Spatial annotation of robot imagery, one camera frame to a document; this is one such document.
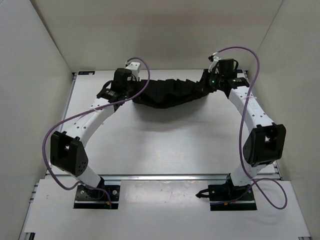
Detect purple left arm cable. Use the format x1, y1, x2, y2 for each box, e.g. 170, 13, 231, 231
41, 56, 151, 190

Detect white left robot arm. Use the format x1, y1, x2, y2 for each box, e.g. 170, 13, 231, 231
50, 62, 141, 199

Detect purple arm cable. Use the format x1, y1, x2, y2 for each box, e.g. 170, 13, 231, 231
41, 56, 151, 190
209, 46, 288, 210

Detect aluminium table rail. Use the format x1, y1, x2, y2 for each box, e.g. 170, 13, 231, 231
99, 173, 282, 181

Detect black pleated skirt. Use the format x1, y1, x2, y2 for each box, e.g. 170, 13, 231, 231
132, 78, 211, 109

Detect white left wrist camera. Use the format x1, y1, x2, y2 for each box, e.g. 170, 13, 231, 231
125, 61, 141, 78

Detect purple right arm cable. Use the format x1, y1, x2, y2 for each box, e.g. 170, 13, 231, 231
209, 46, 288, 210

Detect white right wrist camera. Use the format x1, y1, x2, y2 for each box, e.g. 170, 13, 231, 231
208, 51, 221, 73

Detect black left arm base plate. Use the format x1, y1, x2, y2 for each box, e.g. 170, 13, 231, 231
73, 184, 121, 210

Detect blue left table label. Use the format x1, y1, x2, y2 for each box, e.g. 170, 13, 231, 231
78, 71, 95, 76

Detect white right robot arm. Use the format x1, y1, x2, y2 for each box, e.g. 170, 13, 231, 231
202, 56, 286, 200

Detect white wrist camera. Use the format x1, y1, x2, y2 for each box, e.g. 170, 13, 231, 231
208, 51, 221, 73
125, 61, 141, 78

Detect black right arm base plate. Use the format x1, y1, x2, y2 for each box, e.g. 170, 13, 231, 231
195, 181, 257, 211

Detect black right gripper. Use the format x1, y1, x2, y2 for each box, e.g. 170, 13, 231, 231
195, 70, 224, 94

